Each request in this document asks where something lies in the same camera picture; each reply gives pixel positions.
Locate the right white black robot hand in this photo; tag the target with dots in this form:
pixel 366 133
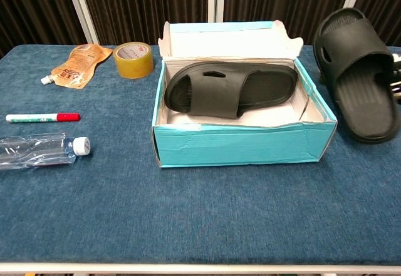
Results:
pixel 397 75

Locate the black slipper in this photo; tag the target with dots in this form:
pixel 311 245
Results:
pixel 354 54
pixel 216 94

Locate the light blue shoe box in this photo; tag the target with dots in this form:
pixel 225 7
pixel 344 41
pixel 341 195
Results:
pixel 238 147

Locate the tan packing tape roll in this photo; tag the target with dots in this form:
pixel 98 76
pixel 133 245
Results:
pixel 133 66

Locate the blue felt table cloth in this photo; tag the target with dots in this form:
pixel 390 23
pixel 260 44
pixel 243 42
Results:
pixel 156 213

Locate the brown spout pouch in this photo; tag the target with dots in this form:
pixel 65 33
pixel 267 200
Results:
pixel 78 66

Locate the white marker red cap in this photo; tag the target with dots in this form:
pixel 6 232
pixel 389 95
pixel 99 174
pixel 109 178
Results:
pixel 37 118

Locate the clear plastic water bottle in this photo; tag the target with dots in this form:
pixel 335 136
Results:
pixel 37 151

